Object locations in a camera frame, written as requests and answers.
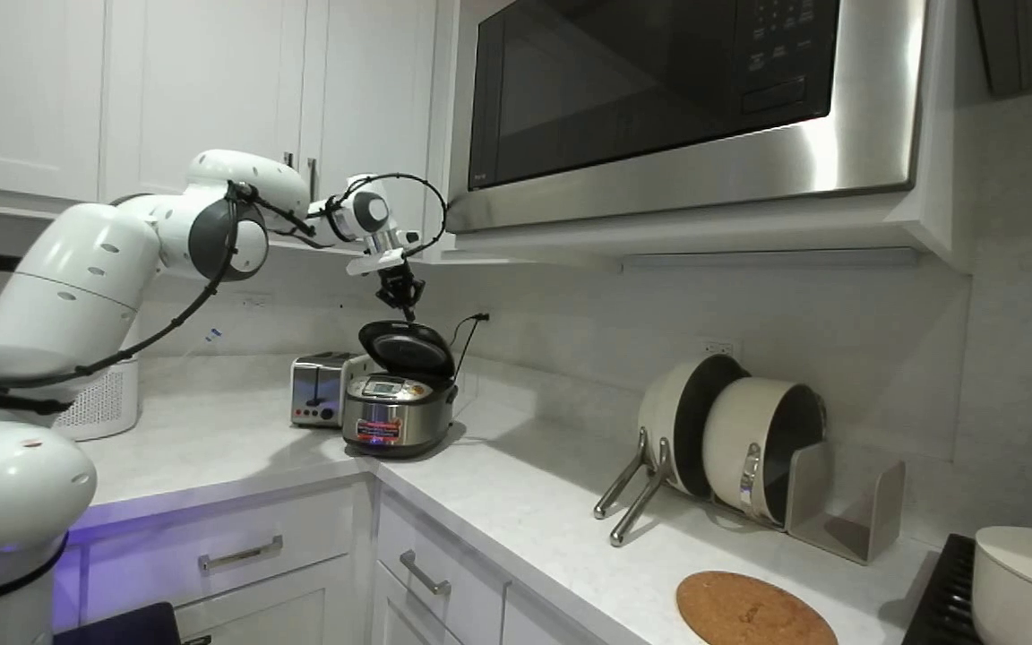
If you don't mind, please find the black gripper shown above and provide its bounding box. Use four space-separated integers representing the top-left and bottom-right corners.
374 262 425 323

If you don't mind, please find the black warmer lid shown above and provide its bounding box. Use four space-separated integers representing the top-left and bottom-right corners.
355 316 464 385

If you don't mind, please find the silver warmer body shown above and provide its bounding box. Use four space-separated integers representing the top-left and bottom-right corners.
342 369 464 461

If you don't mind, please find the white polka dot toaster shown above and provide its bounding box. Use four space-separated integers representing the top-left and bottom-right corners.
287 348 367 434

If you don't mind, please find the white upper cabinet door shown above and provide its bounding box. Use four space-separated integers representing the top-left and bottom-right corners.
311 0 448 234
0 0 109 205
102 0 311 201

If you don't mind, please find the cream shallow frying pan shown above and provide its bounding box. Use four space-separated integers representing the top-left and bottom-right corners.
591 352 754 523

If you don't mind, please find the stainless steel microwave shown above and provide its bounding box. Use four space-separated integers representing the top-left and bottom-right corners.
448 0 933 235

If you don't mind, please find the cream deep pan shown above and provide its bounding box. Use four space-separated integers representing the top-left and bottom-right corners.
605 371 834 550

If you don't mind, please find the round cork trivet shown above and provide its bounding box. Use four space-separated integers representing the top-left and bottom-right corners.
674 567 841 645

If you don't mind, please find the grey metal pan rack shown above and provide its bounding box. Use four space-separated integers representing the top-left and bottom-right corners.
775 437 911 567

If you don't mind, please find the black gas cooktop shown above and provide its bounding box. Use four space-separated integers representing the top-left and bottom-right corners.
901 531 989 645

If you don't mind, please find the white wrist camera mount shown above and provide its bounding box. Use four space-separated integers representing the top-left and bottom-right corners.
344 242 407 279

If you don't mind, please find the black power cable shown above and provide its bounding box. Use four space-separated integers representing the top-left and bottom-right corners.
448 310 495 366

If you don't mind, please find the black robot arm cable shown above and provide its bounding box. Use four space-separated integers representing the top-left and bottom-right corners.
0 169 454 412

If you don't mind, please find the white drawer with metal handle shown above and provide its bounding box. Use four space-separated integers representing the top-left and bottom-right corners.
75 475 367 597
368 489 510 645

